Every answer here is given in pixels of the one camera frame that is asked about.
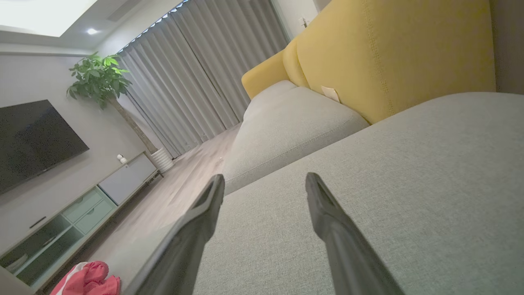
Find black flat television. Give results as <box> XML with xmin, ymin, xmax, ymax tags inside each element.
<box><xmin>0</xmin><ymin>100</ymin><xmax>90</xmax><ymax>195</ymax></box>

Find taupe upholstered panel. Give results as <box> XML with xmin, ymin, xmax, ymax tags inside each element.
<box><xmin>489</xmin><ymin>0</ymin><xmax>524</xmax><ymax>95</ymax></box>

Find rectangular ceiling light panel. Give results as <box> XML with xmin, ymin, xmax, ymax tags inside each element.
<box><xmin>0</xmin><ymin>0</ymin><xmax>98</xmax><ymax>37</ymax></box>

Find beige sofa tag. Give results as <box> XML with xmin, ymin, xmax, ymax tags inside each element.
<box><xmin>321</xmin><ymin>85</ymin><xmax>341</xmax><ymax>103</ymax></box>

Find green potted tree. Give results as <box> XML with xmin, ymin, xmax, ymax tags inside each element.
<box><xmin>67</xmin><ymin>52</ymin><xmax>158</xmax><ymax>154</ymax></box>

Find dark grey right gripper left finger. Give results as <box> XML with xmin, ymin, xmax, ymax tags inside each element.
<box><xmin>125</xmin><ymin>174</ymin><xmax>226</xmax><ymax>295</ymax></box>

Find medium grey sofa seat cushion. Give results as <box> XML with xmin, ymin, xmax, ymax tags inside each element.
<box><xmin>221</xmin><ymin>86</ymin><xmax>369</xmax><ymax>195</ymax></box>

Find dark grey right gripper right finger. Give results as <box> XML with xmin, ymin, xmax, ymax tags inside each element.
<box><xmin>305</xmin><ymin>172</ymin><xmax>405</xmax><ymax>295</ymax></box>

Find white ribbed planter pot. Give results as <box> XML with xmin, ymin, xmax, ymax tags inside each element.
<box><xmin>151</xmin><ymin>147</ymin><xmax>175</xmax><ymax>172</ymax></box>

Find grey pleated curtain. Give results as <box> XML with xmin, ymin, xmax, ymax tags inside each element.
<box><xmin>117</xmin><ymin>0</ymin><xmax>289</xmax><ymax>158</ymax></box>

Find large grey sofa seat cushion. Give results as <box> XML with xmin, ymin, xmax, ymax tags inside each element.
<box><xmin>102</xmin><ymin>92</ymin><xmax>524</xmax><ymax>295</ymax></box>

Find yellow sofa end backrest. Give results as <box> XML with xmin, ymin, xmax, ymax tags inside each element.
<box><xmin>242</xmin><ymin>50</ymin><xmax>289</xmax><ymax>100</ymax></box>

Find wide yellow sofa backrest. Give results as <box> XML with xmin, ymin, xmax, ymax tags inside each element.
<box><xmin>297</xmin><ymin>0</ymin><xmax>497</xmax><ymax>124</ymax></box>

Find small grey sofa seat cushion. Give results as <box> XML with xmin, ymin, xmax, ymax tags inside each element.
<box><xmin>244</xmin><ymin>80</ymin><xmax>297</xmax><ymax>121</ymax></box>

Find red elastic waist shorts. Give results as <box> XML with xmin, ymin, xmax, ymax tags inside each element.
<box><xmin>50</xmin><ymin>261</ymin><xmax>121</xmax><ymax>295</ymax></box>

